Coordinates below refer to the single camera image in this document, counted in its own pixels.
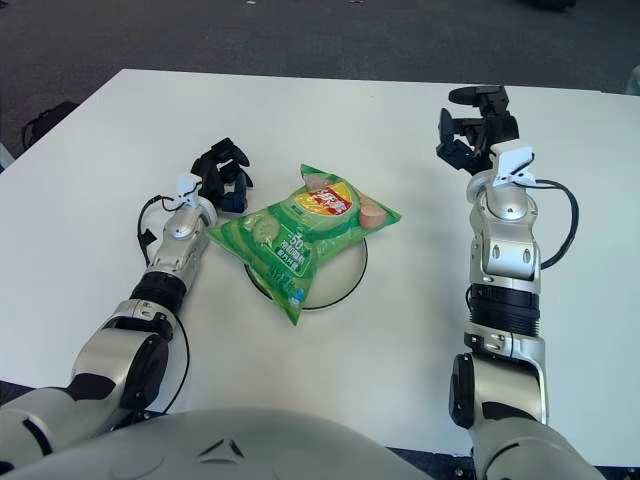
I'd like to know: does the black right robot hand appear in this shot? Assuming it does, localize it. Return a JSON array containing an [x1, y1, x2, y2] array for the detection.
[[434, 85, 521, 176]]

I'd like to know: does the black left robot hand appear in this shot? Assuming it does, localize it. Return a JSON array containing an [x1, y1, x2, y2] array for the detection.
[[191, 137, 253, 216]]

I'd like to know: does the green snack bag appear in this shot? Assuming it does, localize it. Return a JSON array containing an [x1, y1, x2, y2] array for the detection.
[[205, 163, 403, 327]]

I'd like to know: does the white plate with black rim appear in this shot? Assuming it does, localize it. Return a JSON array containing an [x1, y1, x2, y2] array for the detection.
[[243, 234, 370, 312]]

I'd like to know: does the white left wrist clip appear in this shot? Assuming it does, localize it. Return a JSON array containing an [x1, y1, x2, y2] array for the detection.
[[174, 174, 204, 209]]

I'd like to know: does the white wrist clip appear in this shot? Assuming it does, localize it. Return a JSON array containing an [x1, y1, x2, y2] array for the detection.
[[488, 145, 536, 190], [174, 174, 204, 209]]

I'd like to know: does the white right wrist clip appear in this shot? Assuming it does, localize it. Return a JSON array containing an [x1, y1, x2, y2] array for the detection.
[[488, 145, 536, 190]]

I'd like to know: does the black bag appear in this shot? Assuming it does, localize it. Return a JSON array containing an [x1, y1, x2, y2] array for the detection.
[[20, 102, 79, 149]]

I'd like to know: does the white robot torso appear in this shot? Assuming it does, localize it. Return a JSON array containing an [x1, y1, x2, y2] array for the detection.
[[0, 407, 436, 480]]

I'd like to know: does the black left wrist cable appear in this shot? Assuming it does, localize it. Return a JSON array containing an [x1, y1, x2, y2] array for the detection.
[[135, 194, 179, 269]]

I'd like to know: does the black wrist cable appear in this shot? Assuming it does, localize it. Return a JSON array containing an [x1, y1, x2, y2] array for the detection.
[[135, 194, 179, 269], [519, 179, 580, 269]]

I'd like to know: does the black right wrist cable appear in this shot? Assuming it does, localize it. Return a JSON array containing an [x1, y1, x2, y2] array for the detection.
[[519, 179, 580, 269]]

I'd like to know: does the black left elbow cable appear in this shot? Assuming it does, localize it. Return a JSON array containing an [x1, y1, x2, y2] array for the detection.
[[159, 319, 191, 414]]

